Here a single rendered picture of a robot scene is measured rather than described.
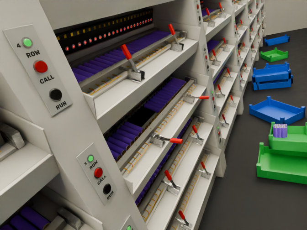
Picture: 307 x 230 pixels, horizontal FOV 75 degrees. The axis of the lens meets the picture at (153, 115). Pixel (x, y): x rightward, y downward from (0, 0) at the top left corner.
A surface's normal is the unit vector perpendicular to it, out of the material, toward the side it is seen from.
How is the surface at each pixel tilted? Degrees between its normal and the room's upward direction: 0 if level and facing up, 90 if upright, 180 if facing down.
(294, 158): 0
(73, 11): 112
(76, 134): 90
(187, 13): 90
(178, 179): 22
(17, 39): 90
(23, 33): 90
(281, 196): 0
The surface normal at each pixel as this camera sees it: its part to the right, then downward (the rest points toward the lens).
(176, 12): -0.47, 0.51
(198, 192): 0.06, -0.79
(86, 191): 0.83, 0.00
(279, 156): -0.28, -0.86
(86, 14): 0.88, 0.32
